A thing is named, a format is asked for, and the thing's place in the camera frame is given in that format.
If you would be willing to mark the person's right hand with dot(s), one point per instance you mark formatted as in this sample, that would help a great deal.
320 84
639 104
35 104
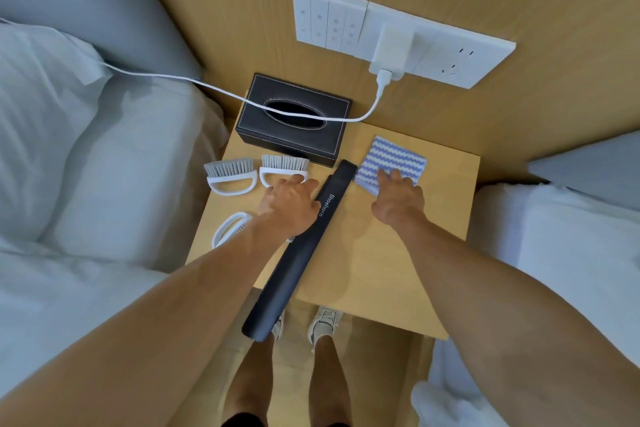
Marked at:
400 201

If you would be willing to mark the person's left hand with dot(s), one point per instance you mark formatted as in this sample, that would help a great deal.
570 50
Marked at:
290 206

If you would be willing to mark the white brush grey bristles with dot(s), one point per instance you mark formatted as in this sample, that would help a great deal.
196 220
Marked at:
241 227
220 169
285 162

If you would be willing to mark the blue white striped cloth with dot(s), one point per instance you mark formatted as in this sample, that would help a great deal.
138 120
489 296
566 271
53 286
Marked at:
395 156

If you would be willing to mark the long black shoe spoon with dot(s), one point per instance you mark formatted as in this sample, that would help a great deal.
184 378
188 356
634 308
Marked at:
305 261

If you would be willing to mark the wooden nightstand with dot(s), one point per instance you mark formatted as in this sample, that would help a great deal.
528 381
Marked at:
380 261

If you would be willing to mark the person's left forearm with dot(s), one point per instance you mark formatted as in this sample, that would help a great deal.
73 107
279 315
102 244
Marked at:
150 331

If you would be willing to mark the person's right forearm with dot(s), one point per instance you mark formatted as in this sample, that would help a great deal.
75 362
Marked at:
500 321

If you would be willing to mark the person's left white shoe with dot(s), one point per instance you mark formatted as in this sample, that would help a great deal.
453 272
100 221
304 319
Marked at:
278 326

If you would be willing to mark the person's white shoe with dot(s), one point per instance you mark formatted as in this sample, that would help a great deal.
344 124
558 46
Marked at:
278 326
325 324

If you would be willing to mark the person's right white shoe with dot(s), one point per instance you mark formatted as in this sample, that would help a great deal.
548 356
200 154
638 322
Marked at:
325 324

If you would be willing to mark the person's right leg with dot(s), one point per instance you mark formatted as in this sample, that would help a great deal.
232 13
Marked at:
327 381

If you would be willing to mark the person's leg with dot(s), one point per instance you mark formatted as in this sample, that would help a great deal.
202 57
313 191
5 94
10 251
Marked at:
327 381
250 381

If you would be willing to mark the person's left leg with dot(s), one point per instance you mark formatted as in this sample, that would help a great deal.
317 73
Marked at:
250 381

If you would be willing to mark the person's black shorts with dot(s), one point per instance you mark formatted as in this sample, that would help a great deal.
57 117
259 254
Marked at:
240 420

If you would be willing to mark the black leather tissue box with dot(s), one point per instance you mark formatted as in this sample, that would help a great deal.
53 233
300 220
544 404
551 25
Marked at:
260 136

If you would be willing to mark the white charger plug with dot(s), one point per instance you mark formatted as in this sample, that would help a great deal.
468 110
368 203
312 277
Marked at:
392 51

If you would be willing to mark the white bed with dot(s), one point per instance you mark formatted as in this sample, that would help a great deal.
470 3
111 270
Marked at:
575 251
135 181

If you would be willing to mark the white pillow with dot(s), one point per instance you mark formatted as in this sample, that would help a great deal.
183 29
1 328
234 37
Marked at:
40 131

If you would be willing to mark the white switch socket panel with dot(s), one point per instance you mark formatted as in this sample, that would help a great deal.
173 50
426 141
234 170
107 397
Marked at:
320 16

